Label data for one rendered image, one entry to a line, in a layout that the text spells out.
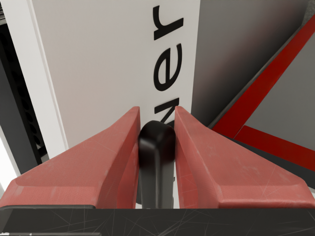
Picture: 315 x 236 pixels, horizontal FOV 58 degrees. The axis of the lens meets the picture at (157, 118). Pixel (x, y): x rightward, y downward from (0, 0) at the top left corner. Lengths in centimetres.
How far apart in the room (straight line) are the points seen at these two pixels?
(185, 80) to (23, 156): 11
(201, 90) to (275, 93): 13
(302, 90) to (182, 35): 33
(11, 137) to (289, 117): 33
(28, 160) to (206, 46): 23
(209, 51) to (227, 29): 5
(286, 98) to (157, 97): 30
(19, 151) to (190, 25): 12
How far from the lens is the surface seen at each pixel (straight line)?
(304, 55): 60
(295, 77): 51
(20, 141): 18
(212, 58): 37
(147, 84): 15
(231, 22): 40
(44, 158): 34
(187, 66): 19
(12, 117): 17
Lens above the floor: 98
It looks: 41 degrees down
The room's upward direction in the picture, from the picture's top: 130 degrees counter-clockwise
